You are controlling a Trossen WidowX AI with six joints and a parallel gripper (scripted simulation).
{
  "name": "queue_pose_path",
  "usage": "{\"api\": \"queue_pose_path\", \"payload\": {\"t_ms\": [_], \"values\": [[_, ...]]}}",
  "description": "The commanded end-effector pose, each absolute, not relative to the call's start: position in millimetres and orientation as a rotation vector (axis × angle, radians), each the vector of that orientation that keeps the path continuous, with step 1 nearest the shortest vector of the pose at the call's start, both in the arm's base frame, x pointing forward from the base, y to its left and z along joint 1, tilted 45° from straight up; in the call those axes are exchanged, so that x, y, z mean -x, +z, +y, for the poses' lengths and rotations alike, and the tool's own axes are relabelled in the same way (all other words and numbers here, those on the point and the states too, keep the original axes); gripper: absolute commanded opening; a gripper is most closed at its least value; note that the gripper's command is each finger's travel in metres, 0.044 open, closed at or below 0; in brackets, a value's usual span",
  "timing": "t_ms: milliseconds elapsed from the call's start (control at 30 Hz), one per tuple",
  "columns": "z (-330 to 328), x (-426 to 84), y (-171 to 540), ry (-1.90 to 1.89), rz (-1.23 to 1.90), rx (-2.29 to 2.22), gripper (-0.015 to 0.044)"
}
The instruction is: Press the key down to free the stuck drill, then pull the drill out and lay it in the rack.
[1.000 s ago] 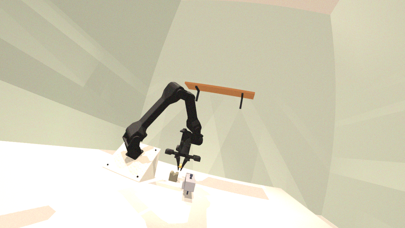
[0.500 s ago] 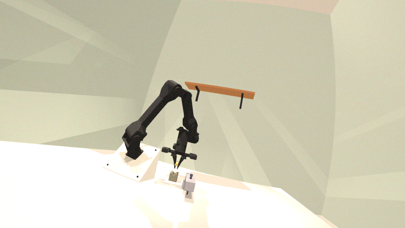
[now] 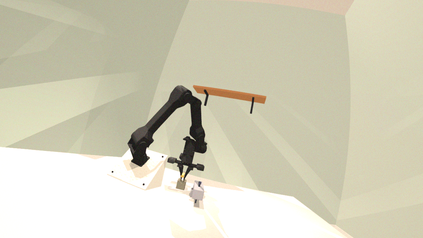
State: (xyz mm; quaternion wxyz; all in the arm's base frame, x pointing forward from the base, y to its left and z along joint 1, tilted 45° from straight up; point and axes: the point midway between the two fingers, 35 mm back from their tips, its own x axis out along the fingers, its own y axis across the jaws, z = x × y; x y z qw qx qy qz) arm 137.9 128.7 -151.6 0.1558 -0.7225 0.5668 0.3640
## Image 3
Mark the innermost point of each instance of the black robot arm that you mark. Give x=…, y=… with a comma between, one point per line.
x=142, y=137

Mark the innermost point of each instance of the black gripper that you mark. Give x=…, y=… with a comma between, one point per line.
x=187, y=157

